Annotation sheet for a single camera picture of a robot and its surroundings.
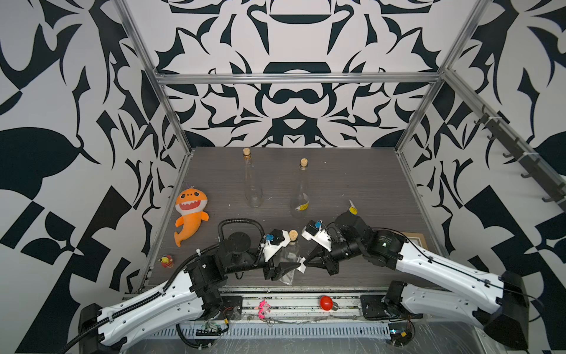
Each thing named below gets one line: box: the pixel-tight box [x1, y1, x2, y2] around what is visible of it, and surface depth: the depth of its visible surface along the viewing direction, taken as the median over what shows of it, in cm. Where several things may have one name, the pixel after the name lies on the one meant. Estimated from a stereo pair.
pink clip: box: [257, 299, 272, 321], surface depth 76 cm
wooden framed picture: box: [402, 231, 429, 249], surface depth 90 cm
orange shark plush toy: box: [173, 188, 210, 248], surface depth 91 cm
